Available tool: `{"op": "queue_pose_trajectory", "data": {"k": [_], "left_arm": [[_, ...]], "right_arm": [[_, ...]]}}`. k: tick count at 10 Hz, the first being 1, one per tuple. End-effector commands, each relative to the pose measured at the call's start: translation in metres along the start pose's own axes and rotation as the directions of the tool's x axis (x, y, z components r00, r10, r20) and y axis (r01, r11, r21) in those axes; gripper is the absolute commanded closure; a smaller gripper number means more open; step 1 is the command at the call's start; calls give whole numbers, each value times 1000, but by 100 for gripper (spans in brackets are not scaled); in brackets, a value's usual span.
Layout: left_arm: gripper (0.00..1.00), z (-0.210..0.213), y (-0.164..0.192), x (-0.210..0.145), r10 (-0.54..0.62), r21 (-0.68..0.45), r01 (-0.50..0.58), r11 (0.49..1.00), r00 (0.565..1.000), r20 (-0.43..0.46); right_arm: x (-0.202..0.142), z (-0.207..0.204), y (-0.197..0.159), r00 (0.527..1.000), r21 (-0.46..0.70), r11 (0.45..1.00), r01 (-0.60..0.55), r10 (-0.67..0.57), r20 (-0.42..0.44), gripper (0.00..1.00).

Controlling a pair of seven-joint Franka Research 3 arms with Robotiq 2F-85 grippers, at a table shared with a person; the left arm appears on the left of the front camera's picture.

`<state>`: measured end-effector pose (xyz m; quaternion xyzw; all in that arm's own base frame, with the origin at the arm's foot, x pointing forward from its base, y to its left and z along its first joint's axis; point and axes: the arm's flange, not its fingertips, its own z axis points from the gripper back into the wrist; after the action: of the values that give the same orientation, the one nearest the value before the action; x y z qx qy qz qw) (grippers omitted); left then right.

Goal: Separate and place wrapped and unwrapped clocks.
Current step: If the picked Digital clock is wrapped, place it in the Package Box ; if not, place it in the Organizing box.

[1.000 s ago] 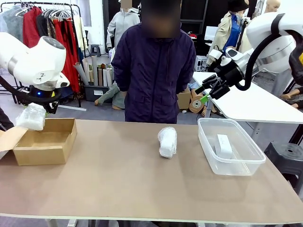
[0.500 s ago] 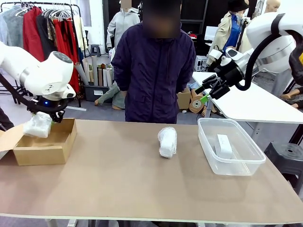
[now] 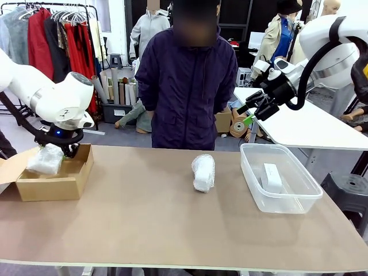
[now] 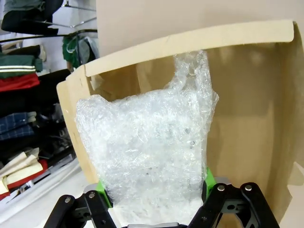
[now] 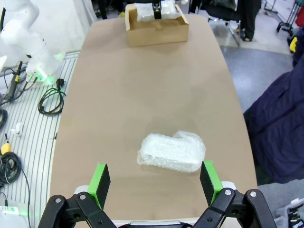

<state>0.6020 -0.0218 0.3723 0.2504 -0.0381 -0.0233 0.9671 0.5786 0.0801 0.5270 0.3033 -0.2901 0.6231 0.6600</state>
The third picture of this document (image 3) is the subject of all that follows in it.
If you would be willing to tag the mannequin in beige coat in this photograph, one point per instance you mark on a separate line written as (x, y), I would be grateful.
(274, 34)

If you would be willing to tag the black garment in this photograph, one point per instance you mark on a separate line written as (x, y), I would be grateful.
(56, 54)

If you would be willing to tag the red coat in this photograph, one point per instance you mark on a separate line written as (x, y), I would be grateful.
(38, 43)

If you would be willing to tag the mannequin leg with jeans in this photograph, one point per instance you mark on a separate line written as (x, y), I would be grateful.
(135, 118)

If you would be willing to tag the person's left forearm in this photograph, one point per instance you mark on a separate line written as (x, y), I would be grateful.
(227, 95)

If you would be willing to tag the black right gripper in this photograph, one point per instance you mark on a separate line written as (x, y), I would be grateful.
(279, 92)

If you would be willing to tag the grey fleece coat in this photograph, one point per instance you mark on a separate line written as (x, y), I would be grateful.
(15, 34)

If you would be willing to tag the person's right forearm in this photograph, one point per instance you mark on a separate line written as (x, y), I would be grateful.
(143, 92)

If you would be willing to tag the bystander in black trousers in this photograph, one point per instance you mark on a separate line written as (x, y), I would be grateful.
(7, 145)

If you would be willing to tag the brown cardboard box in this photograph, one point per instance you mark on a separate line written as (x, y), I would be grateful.
(51, 184)

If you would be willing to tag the mannequin in grey hoodie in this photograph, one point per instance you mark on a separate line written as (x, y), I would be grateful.
(146, 28)

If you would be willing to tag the small cardboard box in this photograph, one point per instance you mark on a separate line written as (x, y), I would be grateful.
(223, 120)

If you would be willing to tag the white monitor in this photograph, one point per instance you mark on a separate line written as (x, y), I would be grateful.
(256, 40)

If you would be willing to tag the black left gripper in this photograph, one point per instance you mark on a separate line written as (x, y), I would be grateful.
(61, 136)

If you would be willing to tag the grey step stool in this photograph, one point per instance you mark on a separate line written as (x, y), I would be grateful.
(115, 61)

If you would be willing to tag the bare mannequin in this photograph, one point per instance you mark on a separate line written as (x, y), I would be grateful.
(330, 7)

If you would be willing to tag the white unwrapped clock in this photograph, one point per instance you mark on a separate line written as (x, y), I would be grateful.
(271, 176)

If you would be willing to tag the black clothes rack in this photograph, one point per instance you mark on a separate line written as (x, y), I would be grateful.
(95, 57)

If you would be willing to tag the mannequin torso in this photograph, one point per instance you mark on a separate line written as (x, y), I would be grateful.
(238, 126)

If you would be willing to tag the cream paper roll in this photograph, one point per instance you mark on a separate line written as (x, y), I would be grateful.
(105, 84)

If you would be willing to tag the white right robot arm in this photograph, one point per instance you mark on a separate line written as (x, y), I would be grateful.
(325, 49)

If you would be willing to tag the red dress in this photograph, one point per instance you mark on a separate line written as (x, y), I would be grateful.
(80, 57)

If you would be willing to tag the reclining mannequin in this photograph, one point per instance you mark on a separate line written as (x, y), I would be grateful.
(355, 116)

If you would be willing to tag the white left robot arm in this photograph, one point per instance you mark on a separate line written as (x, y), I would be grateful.
(57, 97)

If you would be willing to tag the clear plastic container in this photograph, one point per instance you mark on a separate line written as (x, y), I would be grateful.
(287, 201)

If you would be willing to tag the white side table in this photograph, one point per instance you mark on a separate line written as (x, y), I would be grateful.
(302, 126)

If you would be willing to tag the short white paper roll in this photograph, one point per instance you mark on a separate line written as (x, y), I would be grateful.
(127, 95)
(132, 95)

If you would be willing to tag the cream garment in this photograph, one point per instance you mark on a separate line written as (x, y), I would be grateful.
(96, 40)

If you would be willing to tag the brown paper roll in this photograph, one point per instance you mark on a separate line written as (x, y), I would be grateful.
(121, 95)

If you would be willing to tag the white computer case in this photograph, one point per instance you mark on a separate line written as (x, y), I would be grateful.
(244, 77)

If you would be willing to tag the bubble-wrapped clock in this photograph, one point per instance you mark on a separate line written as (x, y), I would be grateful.
(46, 159)
(203, 172)

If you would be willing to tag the grey paper roll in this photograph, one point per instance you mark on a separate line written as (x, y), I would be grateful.
(100, 90)

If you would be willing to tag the tall white paper roll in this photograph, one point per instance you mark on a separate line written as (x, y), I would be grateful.
(115, 86)

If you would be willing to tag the grey storage bin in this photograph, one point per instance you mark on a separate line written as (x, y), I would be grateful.
(115, 113)

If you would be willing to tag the person in navy jacket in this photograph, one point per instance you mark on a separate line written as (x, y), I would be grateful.
(184, 95)

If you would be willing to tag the black plastic stool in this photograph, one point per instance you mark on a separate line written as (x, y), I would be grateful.
(348, 192)

